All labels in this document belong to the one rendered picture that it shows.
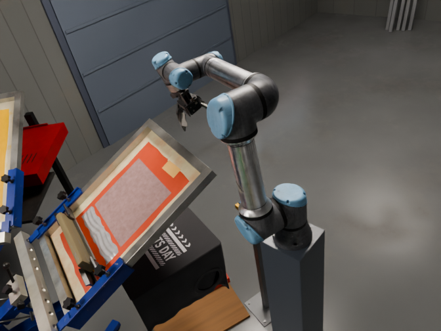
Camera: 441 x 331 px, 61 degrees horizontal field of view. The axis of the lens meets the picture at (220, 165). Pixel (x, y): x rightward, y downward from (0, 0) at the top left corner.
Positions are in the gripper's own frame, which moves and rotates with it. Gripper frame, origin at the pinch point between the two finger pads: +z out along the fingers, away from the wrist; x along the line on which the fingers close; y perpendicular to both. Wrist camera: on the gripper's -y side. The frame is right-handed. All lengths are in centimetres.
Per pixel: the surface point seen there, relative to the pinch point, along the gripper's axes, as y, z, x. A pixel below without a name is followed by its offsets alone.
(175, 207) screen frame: 28.7, 4.1, -32.6
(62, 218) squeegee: -12, 3, -72
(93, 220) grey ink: -8, 12, -64
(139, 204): 7.5, 9.1, -43.2
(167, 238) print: 2, 42, -46
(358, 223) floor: 4, 176, 67
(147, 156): -12.6, 6.9, -26.7
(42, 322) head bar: 24, 7, -97
